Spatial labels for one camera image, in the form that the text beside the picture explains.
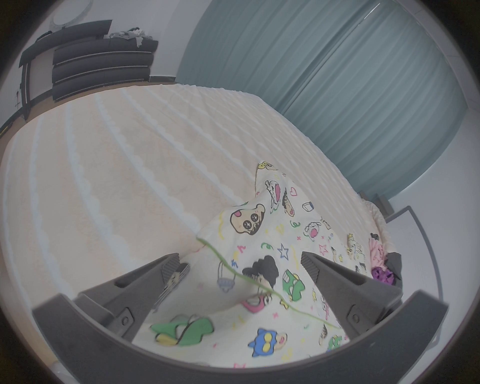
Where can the black garment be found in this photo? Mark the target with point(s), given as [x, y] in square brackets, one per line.
[395, 262]

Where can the grey bedside table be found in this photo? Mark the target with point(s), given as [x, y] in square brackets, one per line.
[382, 200]

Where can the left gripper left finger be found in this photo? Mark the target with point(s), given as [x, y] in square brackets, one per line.
[138, 292]

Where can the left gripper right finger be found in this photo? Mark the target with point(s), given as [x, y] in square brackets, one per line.
[352, 300]

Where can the purple satin garment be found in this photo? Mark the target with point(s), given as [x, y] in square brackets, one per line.
[383, 275]

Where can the bed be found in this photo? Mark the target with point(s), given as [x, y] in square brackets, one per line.
[131, 168]

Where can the pink garment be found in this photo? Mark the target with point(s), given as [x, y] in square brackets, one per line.
[377, 253]

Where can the pile of clothes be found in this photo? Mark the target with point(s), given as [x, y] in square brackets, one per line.
[131, 34]

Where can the white printed pyjama top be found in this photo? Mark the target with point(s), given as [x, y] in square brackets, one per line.
[262, 262]

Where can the pale pink pillow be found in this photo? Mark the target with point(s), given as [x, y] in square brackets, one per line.
[377, 217]

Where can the blue-green curtain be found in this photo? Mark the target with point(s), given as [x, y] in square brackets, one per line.
[393, 105]
[262, 48]

